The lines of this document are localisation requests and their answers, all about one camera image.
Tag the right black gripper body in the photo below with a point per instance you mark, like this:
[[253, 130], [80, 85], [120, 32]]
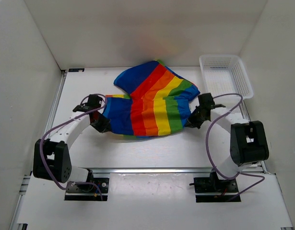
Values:
[[196, 120]]

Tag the black corner label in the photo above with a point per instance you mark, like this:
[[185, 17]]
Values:
[[76, 70]]

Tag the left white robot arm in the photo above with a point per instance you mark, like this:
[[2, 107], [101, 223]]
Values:
[[52, 152]]

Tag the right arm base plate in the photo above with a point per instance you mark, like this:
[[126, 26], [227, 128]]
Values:
[[211, 189]]

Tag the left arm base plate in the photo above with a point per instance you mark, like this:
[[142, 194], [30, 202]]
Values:
[[96, 189]]

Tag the white plastic basket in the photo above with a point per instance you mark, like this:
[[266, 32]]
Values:
[[225, 76]]

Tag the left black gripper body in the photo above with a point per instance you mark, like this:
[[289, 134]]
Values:
[[101, 123]]

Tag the rainbow striped shorts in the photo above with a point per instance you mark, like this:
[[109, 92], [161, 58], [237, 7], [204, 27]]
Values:
[[155, 101]]

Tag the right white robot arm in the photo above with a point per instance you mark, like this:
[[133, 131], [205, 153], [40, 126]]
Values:
[[248, 143]]

